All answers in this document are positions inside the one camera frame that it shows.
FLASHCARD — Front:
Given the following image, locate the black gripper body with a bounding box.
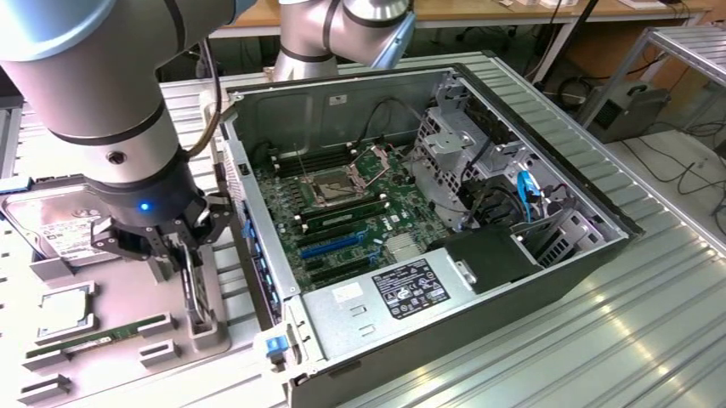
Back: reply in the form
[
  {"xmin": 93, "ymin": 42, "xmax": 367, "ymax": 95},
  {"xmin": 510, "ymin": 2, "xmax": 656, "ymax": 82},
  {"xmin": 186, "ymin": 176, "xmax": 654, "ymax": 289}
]
[{"xmin": 87, "ymin": 153, "xmax": 211, "ymax": 233}]

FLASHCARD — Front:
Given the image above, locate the black graphics card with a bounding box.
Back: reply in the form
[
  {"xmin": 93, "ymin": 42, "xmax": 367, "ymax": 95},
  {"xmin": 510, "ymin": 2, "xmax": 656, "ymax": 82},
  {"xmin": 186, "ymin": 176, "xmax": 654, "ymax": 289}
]
[{"xmin": 179, "ymin": 242, "xmax": 221, "ymax": 337}]

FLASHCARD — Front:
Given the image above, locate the grey parts rack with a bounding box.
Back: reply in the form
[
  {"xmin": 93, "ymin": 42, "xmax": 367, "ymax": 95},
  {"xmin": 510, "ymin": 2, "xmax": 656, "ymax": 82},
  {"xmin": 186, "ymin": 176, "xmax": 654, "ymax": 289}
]
[{"xmin": 0, "ymin": 178, "xmax": 271, "ymax": 408}]

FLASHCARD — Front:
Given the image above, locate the silver hard disk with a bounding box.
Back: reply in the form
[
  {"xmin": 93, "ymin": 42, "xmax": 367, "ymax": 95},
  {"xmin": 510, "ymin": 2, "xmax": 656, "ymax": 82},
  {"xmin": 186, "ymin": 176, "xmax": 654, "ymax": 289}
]
[{"xmin": 0, "ymin": 191, "xmax": 118, "ymax": 267}]

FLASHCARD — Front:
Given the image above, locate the silver CPU chip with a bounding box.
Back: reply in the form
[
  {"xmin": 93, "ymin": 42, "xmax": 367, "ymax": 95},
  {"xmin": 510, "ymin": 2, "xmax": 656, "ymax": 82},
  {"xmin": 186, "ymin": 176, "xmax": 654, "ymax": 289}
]
[{"xmin": 35, "ymin": 290, "xmax": 97, "ymax": 337}]

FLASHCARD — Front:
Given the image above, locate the metal locking lever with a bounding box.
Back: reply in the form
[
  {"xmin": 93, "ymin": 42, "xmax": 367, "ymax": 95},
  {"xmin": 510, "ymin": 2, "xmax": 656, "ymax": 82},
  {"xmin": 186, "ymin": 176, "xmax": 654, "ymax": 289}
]
[{"xmin": 293, "ymin": 143, "xmax": 313, "ymax": 180}]

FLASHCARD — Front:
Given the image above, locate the blue expansion slot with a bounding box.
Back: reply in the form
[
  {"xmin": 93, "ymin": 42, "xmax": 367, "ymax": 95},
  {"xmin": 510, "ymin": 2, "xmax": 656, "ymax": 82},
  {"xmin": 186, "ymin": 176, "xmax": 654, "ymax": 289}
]
[{"xmin": 299, "ymin": 235, "xmax": 371, "ymax": 260}]

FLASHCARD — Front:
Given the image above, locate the CPU socket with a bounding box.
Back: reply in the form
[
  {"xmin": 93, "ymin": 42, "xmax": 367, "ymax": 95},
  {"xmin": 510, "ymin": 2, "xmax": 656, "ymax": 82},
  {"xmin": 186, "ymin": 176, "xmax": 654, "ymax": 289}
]
[{"xmin": 305, "ymin": 168, "xmax": 366, "ymax": 207}]

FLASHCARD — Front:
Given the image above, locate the green motherboard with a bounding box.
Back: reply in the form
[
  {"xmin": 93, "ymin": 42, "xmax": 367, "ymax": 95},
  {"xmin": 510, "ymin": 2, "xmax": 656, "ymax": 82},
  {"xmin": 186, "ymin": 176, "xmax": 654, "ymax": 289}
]
[{"xmin": 249, "ymin": 139, "xmax": 450, "ymax": 295}]

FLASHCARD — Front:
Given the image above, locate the green RAM stick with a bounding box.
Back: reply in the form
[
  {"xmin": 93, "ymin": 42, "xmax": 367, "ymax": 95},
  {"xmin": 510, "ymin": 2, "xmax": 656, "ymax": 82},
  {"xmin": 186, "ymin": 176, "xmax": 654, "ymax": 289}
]
[{"xmin": 26, "ymin": 317, "xmax": 155, "ymax": 359}]

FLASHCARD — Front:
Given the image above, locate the installed RAM stick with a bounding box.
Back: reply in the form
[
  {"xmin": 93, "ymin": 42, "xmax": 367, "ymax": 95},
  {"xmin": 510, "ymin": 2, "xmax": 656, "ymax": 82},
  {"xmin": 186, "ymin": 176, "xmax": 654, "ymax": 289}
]
[{"xmin": 305, "ymin": 202, "xmax": 389, "ymax": 229}]

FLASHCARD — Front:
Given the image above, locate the metal socket cover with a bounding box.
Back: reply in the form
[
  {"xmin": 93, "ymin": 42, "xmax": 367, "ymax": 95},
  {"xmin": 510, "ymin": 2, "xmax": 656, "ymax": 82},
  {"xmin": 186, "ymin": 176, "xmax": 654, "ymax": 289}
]
[{"xmin": 346, "ymin": 143, "xmax": 394, "ymax": 189}]

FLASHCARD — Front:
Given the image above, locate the grey power supply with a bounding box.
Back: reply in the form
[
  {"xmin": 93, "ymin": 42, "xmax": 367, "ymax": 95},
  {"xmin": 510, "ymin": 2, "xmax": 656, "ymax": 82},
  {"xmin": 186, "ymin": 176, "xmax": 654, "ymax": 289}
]
[{"xmin": 302, "ymin": 247, "xmax": 504, "ymax": 363}]

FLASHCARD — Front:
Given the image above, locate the silver chipset heatsink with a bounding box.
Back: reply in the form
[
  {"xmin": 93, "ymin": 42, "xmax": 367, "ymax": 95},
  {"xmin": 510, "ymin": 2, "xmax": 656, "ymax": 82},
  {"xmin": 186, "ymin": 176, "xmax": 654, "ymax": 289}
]
[{"xmin": 383, "ymin": 235, "xmax": 434, "ymax": 261}]

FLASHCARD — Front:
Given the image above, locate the metal disk bay cage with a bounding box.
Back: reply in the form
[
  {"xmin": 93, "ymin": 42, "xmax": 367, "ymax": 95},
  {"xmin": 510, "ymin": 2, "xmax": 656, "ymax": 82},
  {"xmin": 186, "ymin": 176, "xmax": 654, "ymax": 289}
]
[{"xmin": 413, "ymin": 105, "xmax": 498, "ymax": 233}]

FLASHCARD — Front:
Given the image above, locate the black plastic shroud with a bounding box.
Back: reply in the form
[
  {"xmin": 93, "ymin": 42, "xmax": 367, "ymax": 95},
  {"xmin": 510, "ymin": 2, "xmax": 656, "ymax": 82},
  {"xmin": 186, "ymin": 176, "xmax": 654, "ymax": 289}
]
[{"xmin": 444, "ymin": 226, "xmax": 548, "ymax": 295}]

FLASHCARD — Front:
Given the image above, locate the black open PC case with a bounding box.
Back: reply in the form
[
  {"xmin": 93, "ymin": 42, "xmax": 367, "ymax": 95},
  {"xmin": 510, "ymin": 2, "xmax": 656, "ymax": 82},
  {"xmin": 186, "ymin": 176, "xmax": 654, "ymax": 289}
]
[{"xmin": 217, "ymin": 62, "xmax": 648, "ymax": 408}]

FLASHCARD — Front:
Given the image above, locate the wooden desk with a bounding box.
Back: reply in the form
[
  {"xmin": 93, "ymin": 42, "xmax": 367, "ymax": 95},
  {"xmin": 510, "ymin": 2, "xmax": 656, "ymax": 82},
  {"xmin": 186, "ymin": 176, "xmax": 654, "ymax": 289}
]
[{"xmin": 209, "ymin": 0, "xmax": 714, "ymax": 40}]

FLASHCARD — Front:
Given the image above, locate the dark grey floor device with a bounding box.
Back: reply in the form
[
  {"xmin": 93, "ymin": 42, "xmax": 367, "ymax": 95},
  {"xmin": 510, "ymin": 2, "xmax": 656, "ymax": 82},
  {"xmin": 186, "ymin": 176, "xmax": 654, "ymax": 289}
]
[{"xmin": 588, "ymin": 83, "xmax": 676, "ymax": 145}]

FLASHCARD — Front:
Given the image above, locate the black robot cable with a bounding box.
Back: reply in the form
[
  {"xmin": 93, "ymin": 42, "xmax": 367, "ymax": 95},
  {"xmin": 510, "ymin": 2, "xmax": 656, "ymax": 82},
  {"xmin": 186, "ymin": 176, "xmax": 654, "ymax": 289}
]
[{"xmin": 189, "ymin": 37, "xmax": 227, "ymax": 159}]

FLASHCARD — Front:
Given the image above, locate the black looped wire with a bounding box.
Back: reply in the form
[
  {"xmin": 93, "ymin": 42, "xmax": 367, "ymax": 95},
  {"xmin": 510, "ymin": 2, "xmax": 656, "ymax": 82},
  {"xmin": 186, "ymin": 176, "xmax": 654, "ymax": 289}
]
[{"xmin": 361, "ymin": 96, "xmax": 426, "ymax": 146}]

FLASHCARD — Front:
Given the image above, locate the blue SATA wire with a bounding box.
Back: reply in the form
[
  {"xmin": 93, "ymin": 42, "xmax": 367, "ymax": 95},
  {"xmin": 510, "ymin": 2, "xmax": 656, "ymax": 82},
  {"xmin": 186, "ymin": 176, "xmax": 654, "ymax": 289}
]
[{"xmin": 517, "ymin": 168, "xmax": 541, "ymax": 225}]

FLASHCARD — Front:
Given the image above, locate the black table cable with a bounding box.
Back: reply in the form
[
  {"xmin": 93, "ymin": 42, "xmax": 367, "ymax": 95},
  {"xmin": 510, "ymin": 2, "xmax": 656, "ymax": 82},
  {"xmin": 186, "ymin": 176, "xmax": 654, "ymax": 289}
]
[{"xmin": 621, "ymin": 139, "xmax": 726, "ymax": 222}]

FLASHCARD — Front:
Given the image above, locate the aluminium profile frame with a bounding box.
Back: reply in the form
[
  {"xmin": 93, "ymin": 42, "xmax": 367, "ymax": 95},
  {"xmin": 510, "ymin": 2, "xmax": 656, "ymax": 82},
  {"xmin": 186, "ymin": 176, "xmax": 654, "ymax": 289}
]
[{"xmin": 582, "ymin": 25, "xmax": 726, "ymax": 131}]

